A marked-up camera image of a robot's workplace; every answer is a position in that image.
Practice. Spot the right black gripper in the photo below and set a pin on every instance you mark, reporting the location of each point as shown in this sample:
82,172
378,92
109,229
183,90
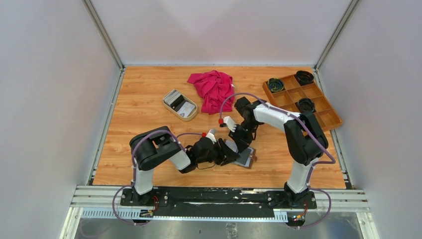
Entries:
242,142

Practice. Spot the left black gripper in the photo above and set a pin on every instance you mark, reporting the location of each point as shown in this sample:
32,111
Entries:
225,155

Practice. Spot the black credit card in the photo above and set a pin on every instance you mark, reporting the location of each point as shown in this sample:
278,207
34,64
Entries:
245,159

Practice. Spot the brown leather card holder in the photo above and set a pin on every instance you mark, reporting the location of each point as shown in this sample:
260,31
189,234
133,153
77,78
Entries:
233,147

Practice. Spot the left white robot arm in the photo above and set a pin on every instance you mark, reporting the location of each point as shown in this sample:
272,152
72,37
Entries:
152,148

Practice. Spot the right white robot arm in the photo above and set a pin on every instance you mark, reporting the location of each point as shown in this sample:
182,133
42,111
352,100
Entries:
305,138

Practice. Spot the beige card tray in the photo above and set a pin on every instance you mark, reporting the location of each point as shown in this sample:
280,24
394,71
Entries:
180,105

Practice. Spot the stack of credit cards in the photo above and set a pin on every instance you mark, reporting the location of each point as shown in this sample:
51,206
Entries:
178,100

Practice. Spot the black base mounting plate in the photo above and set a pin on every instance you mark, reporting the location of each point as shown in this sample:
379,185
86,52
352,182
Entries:
213,202

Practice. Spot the crumpled pink cloth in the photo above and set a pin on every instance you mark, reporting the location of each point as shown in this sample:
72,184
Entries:
214,87

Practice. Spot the brown wooden compartment tray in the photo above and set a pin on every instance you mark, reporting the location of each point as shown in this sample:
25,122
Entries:
299,92

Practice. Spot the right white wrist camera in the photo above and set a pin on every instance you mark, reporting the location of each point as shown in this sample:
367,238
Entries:
227,122

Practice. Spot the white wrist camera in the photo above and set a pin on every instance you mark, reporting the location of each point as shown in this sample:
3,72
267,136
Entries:
227,122
210,135

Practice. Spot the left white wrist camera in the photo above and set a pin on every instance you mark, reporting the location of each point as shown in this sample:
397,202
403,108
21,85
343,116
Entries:
210,135

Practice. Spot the aluminium frame rail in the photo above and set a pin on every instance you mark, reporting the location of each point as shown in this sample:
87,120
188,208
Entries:
103,202

